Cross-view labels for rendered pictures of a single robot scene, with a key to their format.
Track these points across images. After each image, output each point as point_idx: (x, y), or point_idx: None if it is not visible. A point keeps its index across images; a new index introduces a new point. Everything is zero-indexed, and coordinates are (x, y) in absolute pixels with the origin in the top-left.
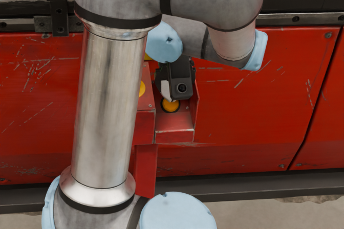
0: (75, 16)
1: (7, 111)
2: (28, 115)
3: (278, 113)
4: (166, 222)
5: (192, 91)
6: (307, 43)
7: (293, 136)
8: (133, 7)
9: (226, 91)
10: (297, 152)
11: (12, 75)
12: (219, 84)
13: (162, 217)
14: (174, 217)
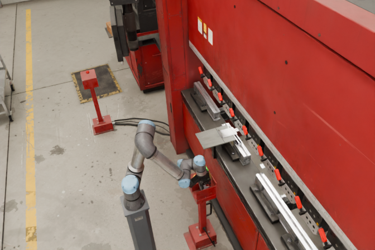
0: (216, 155)
1: (207, 166)
2: (210, 171)
3: (247, 243)
4: (128, 179)
5: (190, 186)
6: (251, 226)
7: None
8: None
9: (238, 217)
10: None
11: (208, 157)
12: (236, 212)
13: (129, 178)
14: (130, 180)
